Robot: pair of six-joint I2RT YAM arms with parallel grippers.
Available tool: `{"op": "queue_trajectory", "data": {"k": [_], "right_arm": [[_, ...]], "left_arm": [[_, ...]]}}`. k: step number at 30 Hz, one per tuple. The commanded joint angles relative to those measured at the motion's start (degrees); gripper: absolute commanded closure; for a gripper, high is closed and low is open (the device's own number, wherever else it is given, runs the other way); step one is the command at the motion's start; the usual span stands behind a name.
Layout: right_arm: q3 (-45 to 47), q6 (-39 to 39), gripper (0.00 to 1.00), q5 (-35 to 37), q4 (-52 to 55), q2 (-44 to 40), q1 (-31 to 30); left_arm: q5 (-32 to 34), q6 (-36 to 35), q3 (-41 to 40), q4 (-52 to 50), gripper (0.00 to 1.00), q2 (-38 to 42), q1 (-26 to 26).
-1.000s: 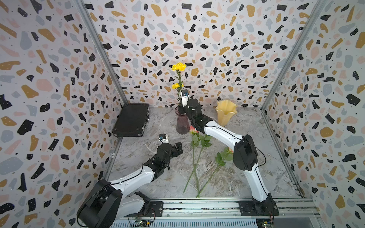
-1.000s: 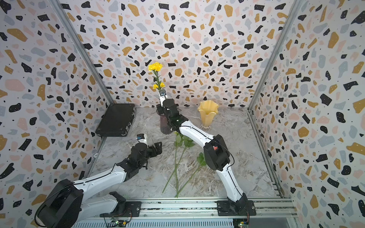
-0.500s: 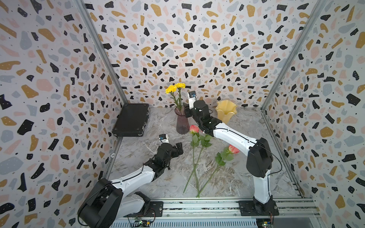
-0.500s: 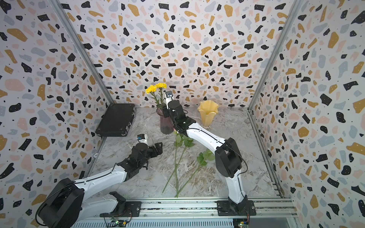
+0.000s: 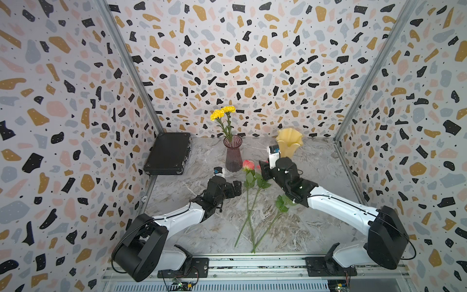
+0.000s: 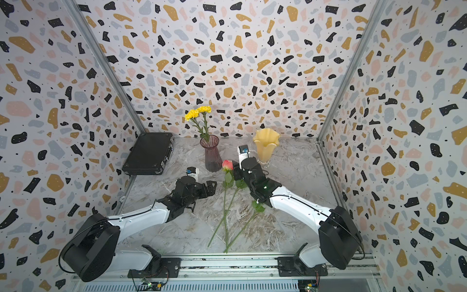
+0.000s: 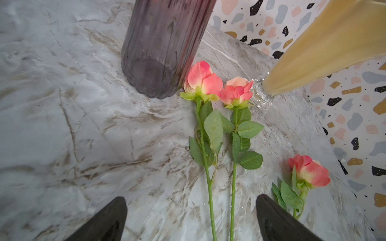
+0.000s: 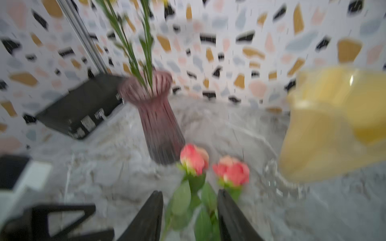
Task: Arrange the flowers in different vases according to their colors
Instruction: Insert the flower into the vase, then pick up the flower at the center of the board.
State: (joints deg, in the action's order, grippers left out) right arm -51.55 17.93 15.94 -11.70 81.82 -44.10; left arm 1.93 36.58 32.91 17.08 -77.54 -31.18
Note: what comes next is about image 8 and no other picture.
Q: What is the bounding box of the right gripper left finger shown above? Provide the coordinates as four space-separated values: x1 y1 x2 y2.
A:
118 191 163 241

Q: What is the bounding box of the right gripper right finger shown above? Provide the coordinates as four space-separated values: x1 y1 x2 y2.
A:
217 189 264 241

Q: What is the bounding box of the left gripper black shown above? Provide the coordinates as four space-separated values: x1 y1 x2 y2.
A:
1 154 115 241

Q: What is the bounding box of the pink rose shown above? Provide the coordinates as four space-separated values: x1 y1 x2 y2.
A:
160 144 209 241
194 156 250 241

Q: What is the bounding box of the yellow flower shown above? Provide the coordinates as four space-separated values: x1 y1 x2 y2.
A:
96 0 147 88
140 0 154 96

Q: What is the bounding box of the black hard case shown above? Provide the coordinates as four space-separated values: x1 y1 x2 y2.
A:
36 74 125 140

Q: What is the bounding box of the purple ribbed glass vase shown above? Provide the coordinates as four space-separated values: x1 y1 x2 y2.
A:
119 70 185 166

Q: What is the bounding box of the yellow fluted glass vase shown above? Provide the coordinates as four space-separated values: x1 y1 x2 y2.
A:
264 65 386 197

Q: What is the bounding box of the left corner aluminium post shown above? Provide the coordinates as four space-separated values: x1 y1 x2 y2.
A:
57 0 108 73

